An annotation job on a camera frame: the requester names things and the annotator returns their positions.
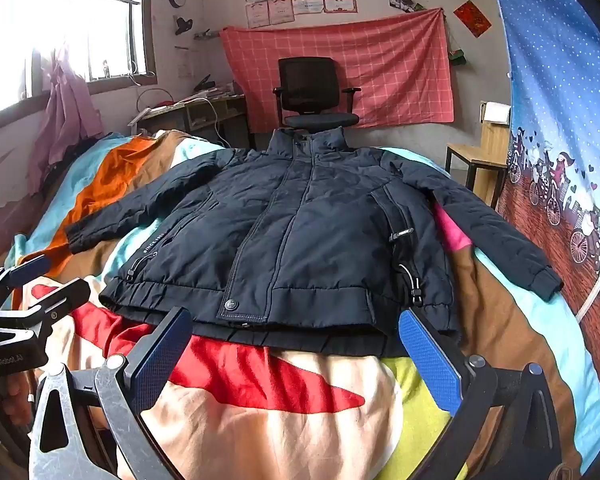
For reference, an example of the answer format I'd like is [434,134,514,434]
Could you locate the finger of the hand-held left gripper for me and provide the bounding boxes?
[0,254,52,311]
[7,277,92,333]

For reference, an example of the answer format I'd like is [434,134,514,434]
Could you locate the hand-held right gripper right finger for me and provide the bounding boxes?
[397,306,566,480]

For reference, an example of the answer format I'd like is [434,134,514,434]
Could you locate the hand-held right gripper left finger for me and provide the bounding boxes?
[28,305,194,480]

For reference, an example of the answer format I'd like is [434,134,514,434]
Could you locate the navy padded jacket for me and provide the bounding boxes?
[65,127,565,356]

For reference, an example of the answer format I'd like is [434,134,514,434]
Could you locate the person's left hand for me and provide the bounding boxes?
[0,375,33,428]

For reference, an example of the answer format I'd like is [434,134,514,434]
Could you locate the pink cloth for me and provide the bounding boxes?
[432,202,473,253]

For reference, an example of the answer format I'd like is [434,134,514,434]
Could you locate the colourful patchwork blanket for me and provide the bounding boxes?
[2,130,600,480]

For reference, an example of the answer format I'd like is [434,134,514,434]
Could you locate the pink curtain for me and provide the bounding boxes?
[30,47,105,171]

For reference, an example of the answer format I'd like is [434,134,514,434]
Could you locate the wooden desk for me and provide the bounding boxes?
[127,92,253,151]

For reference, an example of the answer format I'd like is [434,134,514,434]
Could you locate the wooden side table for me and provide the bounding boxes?
[445,101,512,208]

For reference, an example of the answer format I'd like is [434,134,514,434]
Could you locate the window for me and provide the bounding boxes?
[0,0,157,111]

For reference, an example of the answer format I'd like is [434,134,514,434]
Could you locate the papers on desk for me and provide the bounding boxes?
[192,74,245,102]

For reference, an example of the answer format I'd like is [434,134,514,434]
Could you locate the white box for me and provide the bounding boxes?
[482,101,512,126]

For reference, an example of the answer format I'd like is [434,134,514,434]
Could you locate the blue printed curtain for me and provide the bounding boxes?
[485,0,600,471]

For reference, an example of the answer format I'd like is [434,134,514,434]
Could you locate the black office chair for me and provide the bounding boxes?
[272,56,362,131]

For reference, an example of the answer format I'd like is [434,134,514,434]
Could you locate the red paper decoration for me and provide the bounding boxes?
[453,0,493,38]

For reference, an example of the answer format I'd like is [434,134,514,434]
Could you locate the white cable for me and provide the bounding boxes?
[195,96,231,148]

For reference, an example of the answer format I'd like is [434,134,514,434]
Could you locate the white wall paper sheet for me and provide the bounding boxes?
[175,47,194,79]

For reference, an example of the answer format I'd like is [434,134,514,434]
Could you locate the red checked wall cloth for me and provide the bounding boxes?
[220,7,455,133]

